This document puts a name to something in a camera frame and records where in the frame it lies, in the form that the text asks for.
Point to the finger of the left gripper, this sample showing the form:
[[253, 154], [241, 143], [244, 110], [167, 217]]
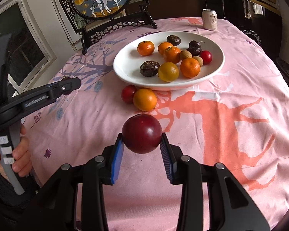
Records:
[[57, 89]]

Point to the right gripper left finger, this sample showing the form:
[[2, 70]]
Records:
[[113, 156]]

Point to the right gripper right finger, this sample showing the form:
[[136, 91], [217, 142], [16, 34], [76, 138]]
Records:
[[171, 155]]

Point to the large dark red plum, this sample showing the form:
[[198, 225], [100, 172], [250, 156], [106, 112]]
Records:
[[142, 133]]

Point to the brown longan fruit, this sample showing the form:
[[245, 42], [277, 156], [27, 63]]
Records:
[[185, 54]]

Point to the small red cherry tomato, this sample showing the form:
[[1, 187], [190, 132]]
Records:
[[206, 57]]

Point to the dark cherry with stem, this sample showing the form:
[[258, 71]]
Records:
[[195, 51]]

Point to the person's left hand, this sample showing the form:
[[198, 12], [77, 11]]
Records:
[[23, 164]]

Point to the white framed window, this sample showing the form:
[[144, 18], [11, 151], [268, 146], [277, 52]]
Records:
[[30, 51]]

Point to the orange fruit on cloth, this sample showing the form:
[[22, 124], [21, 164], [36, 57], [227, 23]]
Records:
[[144, 99]]

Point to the red tomato on cloth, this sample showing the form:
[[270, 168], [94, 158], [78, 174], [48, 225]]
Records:
[[127, 94]]

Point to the yellow orange on plate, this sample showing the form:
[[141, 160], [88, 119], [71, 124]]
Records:
[[168, 72]]

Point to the pink deer print tablecloth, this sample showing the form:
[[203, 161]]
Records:
[[239, 117]]

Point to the tangerine at plate front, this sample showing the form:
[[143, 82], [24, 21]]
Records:
[[190, 68]]

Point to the tangerine at plate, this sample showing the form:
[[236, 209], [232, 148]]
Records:
[[145, 48], [190, 68]]

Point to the deer embroidery round screen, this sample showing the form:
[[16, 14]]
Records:
[[93, 19]]

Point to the white oval plate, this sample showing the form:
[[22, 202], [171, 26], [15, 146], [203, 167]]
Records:
[[127, 62]]

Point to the pale longan on plate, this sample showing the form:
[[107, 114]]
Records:
[[199, 59]]

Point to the tangerine at plate back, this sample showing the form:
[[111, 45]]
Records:
[[145, 48]]

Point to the tangerine with green stem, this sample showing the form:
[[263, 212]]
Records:
[[172, 54]]

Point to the orange tangerine under gripper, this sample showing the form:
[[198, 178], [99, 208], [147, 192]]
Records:
[[163, 46]]

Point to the white beverage can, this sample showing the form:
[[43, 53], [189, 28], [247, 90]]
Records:
[[209, 19]]

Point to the round black stool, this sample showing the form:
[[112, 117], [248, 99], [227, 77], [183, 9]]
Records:
[[283, 67]]

